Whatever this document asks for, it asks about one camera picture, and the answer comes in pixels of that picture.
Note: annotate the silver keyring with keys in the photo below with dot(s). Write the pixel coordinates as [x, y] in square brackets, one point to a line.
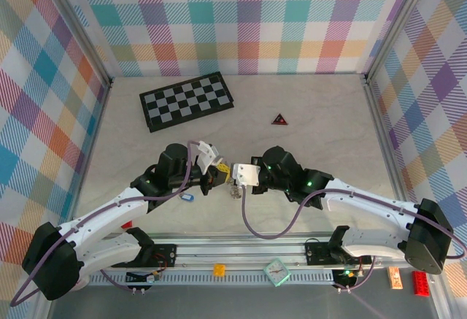
[235, 191]

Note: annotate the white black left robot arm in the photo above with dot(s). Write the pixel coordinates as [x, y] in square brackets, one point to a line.
[106, 213]

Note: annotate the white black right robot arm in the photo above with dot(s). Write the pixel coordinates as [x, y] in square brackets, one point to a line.
[365, 198]

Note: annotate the red black triangle piece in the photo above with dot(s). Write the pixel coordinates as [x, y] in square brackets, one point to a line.
[279, 120]

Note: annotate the black grey folding chessboard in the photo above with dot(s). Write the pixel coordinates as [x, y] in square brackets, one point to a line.
[186, 101]

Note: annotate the small red block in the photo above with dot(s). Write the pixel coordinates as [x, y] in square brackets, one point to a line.
[126, 225]

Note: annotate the small yellow brick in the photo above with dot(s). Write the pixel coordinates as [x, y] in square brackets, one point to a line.
[219, 270]

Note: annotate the teal alarm clock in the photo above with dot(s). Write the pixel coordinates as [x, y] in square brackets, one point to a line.
[276, 271]

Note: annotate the small black controller board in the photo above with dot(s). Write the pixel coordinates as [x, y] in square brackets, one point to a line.
[346, 279]
[151, 278]

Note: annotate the orange wooden piece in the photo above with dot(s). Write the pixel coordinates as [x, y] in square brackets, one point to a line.
[395, 278]

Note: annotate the red toy brick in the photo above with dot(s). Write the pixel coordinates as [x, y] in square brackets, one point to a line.
[421, 283]

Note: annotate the aluminium mounting rail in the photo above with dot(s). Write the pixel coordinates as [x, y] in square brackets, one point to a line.
[237, 251]

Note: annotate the aluminium frame bar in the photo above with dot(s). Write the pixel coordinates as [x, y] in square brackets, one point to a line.
[397, 27]
[387, 151]
[78, 30]
[90, 151]

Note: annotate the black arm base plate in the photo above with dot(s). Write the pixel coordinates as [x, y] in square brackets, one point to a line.
[168, 257]
[315, 253]

